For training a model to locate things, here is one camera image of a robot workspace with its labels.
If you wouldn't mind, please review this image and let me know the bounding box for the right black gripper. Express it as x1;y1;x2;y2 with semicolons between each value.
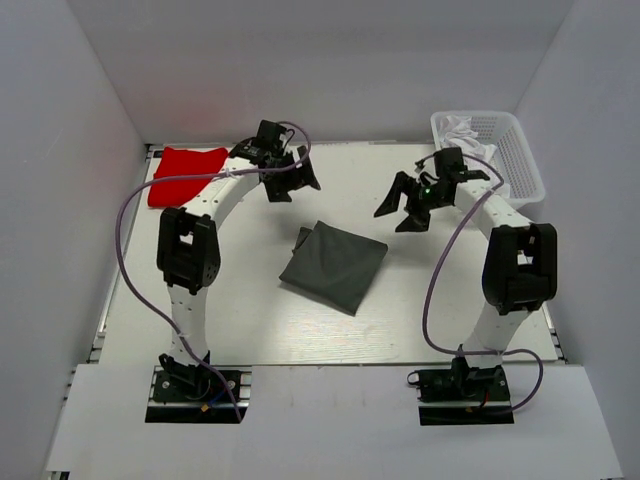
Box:
374;169;450;231

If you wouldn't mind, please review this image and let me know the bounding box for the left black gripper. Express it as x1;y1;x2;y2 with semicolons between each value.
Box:
264;145;321;202

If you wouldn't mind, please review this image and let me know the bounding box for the dark grey t shirt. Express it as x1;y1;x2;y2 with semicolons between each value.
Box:
279;221;388;316

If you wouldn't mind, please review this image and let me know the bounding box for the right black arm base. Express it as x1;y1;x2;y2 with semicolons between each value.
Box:
407;357;514;426

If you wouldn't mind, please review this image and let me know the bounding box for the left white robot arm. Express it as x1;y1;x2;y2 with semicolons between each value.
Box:
156;120;320;400

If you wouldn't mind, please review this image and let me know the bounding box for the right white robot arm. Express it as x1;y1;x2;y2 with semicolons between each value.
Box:
374;147;557;401

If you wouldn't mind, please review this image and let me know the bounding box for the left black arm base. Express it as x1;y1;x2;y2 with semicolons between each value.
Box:
145;354;252;425

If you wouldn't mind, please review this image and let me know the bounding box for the crumpled white t shirt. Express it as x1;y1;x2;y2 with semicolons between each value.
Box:
436;115;497;161

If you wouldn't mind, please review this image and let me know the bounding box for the white plastic basket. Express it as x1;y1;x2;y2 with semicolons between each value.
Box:
430;110;545;209

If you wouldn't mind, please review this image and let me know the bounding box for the folded red t shirt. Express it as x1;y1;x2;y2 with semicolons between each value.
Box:
147;147;229;209

